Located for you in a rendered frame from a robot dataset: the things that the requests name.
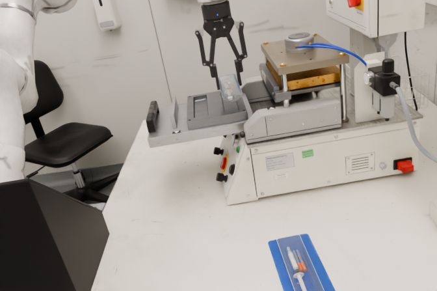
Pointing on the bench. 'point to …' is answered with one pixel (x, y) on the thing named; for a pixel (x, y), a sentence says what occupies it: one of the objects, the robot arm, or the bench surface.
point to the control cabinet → (374, 13)
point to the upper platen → (309, 79)
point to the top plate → (304, 53)
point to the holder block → (213, 110)
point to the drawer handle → (152, 116)
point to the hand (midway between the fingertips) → (227, 75)
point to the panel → (233, 157)
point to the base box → (324, 161)
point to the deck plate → (341, 122)
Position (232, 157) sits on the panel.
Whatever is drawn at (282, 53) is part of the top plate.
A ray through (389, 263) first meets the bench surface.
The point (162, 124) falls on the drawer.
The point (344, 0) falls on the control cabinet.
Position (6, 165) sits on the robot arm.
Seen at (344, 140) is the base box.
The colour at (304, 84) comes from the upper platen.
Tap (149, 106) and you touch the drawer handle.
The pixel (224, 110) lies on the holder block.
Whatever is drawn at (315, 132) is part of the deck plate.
